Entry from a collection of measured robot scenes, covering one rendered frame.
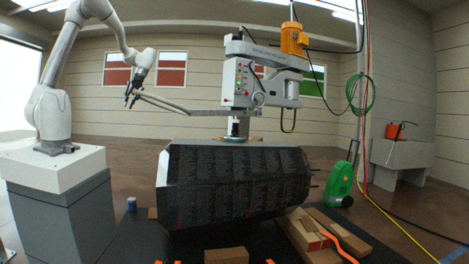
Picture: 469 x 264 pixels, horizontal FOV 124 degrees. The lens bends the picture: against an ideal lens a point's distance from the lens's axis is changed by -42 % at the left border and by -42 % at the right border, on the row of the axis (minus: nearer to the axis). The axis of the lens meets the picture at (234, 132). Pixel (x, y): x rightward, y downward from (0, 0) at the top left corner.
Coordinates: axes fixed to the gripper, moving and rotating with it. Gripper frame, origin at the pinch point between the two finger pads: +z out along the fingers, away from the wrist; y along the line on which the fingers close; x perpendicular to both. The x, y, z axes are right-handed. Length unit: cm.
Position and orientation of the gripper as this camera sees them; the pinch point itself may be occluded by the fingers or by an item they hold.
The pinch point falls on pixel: (129, 103)
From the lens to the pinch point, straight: 151.9
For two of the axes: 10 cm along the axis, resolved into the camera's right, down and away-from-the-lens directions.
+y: 6.2, 2.8, 7.3
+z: -3.3, 9.4, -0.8
